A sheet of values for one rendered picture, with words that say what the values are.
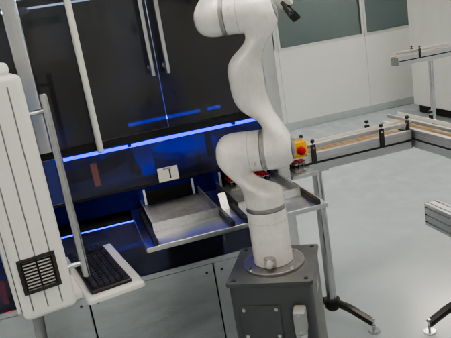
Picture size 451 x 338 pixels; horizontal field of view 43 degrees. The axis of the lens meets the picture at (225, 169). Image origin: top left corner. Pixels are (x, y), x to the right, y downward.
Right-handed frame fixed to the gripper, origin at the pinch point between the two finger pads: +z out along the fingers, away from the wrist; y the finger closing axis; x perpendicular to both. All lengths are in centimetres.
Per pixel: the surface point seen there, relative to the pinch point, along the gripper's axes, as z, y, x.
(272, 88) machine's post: 29.4, 6.5, 28.1
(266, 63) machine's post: 21.6, 12.2, 23.5
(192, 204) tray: 27, -25, 79
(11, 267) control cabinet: -41, -67, 103
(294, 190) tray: 42, -36, 40
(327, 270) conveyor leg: 115, -31, 67
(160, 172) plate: 12, -13, 81
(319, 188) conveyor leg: 86, -8, 44
